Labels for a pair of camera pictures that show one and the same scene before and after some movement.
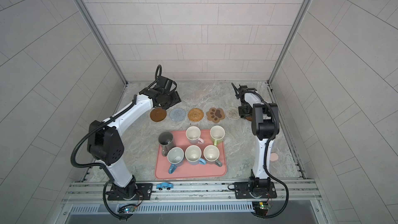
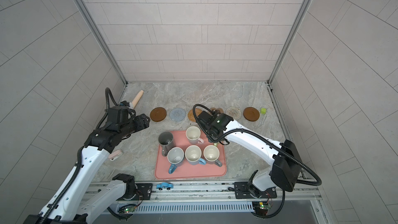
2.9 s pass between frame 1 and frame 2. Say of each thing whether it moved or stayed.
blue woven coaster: stayed
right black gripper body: moved
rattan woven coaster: stayed
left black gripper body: moved
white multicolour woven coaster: stayed
